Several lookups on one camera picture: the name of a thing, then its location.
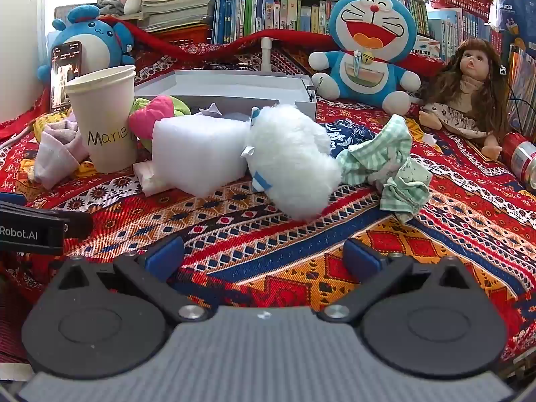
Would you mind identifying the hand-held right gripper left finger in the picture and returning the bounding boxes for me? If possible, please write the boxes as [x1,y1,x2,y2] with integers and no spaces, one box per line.
[50,237,209,323]

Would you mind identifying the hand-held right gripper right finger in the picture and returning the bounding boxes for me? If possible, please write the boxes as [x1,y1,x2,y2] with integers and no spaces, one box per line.
[318,239,474,322]

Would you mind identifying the lavender sock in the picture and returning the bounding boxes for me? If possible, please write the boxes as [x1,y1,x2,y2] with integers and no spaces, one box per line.
[33,117,90,190]

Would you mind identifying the green checked cloth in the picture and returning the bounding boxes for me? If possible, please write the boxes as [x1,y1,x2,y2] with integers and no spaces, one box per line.
[335,114,413,185]

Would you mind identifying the blue floral pouch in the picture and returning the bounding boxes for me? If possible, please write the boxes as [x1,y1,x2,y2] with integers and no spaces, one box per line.
[324,119,378,157]

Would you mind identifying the pink green plush flower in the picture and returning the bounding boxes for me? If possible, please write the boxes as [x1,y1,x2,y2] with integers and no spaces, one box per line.
[128,95,191,151]

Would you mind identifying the grey cardboard box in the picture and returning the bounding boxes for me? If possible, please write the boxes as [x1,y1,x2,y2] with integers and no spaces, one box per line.
[134,70,318,120]

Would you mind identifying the red patterned blanket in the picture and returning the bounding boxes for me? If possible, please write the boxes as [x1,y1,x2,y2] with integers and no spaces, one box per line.
[0,40,536,369]

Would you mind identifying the white tissue packet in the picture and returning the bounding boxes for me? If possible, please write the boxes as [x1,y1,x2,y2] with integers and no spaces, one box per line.
[133,161,168,197]

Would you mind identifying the white foam block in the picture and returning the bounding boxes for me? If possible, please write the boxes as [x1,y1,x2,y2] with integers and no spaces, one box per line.
[151,114,252,197]

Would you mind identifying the white fluffy plush toy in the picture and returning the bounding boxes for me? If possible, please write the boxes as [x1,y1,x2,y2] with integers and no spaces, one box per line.
[241,104,343,221]

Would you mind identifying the white paper cup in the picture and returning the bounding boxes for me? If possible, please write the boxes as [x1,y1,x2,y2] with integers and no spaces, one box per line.
[65,66,139,174]

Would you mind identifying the smartphone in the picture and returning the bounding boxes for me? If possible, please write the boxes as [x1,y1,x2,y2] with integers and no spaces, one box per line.
[50,41,83,112]

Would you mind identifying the blue round plush toy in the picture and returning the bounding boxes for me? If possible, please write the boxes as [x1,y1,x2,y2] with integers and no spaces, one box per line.
[37,5,137,82]

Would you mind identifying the blue cat plush toy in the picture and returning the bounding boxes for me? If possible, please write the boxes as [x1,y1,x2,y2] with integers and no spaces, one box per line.
[309,0,421,116]

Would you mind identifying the red drink can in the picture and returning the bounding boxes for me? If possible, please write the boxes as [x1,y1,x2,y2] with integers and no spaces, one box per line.
[501,132,536,191]

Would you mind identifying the grey padded board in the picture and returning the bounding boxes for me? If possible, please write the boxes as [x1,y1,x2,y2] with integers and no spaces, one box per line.
[54,4,81,22]

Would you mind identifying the plain red fleece cloth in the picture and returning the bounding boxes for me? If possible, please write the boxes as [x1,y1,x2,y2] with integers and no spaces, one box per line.
[98,16,447,78]

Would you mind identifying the grey knitted toy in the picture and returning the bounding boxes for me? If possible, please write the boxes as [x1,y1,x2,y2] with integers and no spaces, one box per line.
[96,0,125,16]

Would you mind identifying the orange plastic crate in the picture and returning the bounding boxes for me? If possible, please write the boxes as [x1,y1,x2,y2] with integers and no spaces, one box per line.
[161,25,212,45]

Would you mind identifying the brown-haired doll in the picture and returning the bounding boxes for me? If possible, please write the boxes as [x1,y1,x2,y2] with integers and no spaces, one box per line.
[419,39,509,160]

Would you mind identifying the white plastic pipe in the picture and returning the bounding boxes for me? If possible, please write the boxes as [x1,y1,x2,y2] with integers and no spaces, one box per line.
[260,37,311,77]

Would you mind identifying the stack of lying books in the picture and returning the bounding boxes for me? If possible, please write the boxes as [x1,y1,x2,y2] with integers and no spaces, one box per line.
[140,0,214,34]

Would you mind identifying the leaning picture books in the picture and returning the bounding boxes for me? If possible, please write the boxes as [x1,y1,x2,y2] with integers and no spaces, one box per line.
[507,38,536,135]

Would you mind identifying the row of standing books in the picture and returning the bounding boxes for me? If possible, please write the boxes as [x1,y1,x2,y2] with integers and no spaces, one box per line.
[211,0,507,65]

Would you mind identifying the blue printed carton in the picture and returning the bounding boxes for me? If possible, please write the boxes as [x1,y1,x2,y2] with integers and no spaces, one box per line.
[494,0,536,47]

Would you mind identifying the white braided cable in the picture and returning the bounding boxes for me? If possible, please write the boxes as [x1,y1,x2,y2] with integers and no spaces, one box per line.
[0,132,31,151]

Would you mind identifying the black cable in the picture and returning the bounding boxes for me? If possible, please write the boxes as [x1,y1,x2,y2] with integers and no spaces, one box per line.
[502,79,536,132]

